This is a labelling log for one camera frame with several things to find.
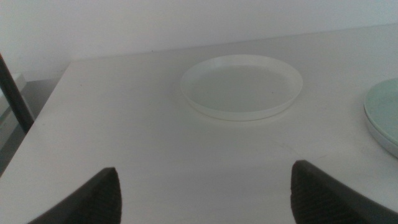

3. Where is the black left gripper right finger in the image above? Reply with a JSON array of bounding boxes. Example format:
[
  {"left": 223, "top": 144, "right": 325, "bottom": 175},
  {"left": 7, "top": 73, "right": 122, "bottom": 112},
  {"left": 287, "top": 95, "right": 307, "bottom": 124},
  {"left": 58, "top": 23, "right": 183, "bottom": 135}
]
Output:
[{"left": 289, "top": 159, "right": 398, "bottom": 224}]

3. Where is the white shallow bowl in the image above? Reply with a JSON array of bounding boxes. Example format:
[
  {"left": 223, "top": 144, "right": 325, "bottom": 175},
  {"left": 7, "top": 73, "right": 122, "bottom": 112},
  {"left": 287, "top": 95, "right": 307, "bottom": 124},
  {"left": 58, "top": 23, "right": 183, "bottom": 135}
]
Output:
[{"left": 179, "top": 54, "right": 304, "bottom": 122}]

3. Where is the dark slanted pole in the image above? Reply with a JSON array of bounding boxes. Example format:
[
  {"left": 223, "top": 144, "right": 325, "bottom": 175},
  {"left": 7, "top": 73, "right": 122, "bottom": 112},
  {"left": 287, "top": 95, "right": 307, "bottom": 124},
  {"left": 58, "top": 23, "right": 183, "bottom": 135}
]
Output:
[{"left": 0, "top": 52, "right": 35, "bottom": 134}]

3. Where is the pale green shallow bowl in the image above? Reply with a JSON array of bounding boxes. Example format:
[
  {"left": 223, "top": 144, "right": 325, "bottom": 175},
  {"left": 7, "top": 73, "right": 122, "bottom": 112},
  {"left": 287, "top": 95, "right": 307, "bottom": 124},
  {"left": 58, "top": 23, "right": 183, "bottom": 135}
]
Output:
[{"left": 363, "top": 77, "right": 398, "bottom": 149}]

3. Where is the white side furniture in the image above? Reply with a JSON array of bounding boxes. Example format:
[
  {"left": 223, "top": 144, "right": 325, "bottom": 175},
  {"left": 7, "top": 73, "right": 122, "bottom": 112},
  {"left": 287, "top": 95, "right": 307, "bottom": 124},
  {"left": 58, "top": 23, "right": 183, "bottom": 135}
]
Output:
[{"left": 0, "top": 73, "right": 32, "bottom": 150}]

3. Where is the grey shallow bowl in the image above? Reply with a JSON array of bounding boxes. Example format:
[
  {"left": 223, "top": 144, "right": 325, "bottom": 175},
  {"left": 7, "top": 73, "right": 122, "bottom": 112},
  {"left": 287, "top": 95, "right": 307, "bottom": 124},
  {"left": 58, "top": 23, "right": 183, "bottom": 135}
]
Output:
[{"left": 364, "top": 118, "right": 398, "bottom": 160}]

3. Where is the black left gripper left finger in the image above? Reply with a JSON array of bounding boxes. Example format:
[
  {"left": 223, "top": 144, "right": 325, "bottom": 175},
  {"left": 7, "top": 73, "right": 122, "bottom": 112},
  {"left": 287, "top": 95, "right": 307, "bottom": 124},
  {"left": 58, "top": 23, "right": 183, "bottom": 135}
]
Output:
[{"left": 27, "top": 167, "right": 123, "bottom": 224}]

